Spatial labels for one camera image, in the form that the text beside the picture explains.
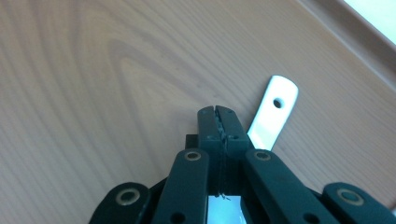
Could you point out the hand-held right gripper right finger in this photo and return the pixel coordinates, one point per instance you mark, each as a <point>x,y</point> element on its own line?
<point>235,133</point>

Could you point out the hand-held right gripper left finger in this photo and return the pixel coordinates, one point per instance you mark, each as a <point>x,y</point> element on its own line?
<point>208,130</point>

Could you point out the white ceramic spoon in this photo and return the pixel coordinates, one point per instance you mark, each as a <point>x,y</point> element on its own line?
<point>274,121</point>

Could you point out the brown wooden tray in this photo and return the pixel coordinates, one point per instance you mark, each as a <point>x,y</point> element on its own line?
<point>93,93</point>

